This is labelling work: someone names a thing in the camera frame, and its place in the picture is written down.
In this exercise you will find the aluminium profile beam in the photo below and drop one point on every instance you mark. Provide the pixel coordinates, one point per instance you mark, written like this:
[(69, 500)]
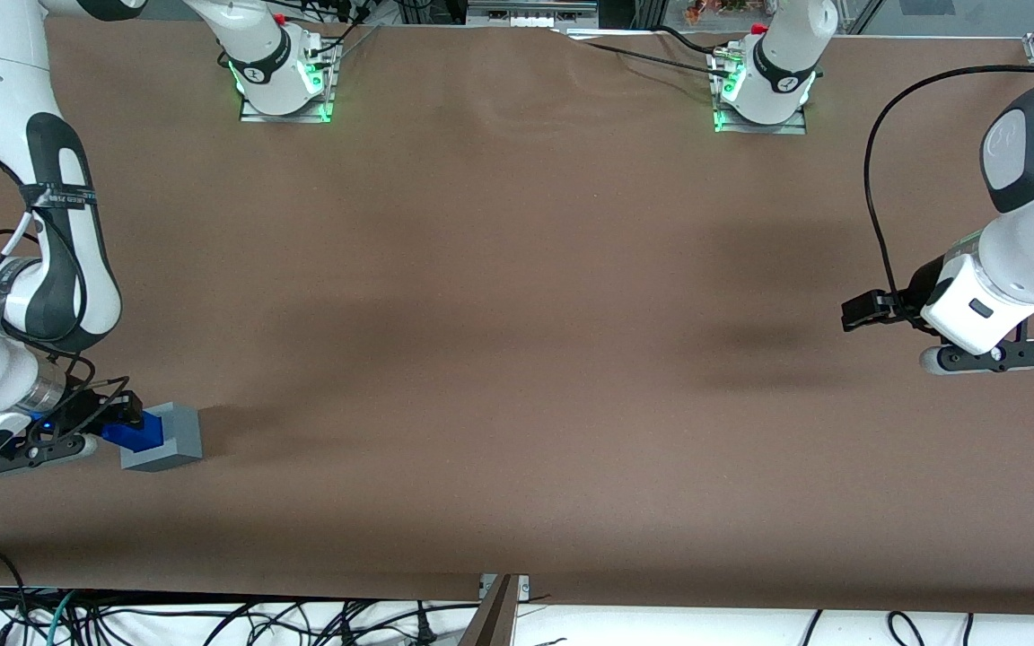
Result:
[(490, 619)]

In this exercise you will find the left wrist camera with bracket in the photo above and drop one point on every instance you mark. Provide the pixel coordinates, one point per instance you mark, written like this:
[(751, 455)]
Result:
[(993, 357)]

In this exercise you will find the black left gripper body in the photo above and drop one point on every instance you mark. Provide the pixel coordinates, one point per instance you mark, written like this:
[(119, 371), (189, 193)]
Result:
[(919, 289)]

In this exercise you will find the small metal corner bracket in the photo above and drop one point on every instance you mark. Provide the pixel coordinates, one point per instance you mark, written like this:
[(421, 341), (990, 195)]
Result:
[(522, 585)]

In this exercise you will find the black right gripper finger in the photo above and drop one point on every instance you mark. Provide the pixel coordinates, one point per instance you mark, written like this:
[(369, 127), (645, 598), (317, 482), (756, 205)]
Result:
[(124, 418), (122, 401)]

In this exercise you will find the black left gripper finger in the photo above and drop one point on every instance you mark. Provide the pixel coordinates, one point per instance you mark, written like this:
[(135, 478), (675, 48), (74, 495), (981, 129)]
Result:
[(876, 318), (876, 303)]

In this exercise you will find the white power strip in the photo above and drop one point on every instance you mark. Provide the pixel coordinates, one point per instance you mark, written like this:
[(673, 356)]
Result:
[(530, 16)]

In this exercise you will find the brown table cover sheet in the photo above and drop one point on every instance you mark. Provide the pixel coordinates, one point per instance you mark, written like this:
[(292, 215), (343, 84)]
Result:
[(517, 359)]

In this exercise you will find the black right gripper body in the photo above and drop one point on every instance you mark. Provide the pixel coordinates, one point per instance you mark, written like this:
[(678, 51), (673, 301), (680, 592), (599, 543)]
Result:
[(86, 406)]

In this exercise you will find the gray square base block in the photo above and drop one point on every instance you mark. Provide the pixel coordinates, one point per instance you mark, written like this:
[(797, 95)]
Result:
[(183, 440)]

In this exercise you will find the blue plastic part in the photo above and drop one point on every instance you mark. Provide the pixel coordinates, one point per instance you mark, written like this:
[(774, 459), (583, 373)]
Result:
[(135, 437)]

